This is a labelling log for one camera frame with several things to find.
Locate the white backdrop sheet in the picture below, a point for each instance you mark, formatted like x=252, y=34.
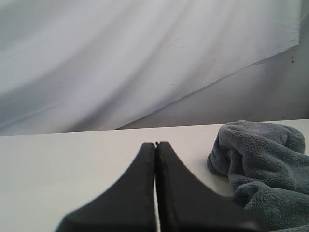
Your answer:
x=66, y=64

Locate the grey fleece cloth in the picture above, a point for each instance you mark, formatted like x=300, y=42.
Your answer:
x=268, y=172

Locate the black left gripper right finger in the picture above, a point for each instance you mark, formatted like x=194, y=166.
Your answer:
x=185, y=204

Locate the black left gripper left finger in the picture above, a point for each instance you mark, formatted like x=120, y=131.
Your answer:
x=127, y=206

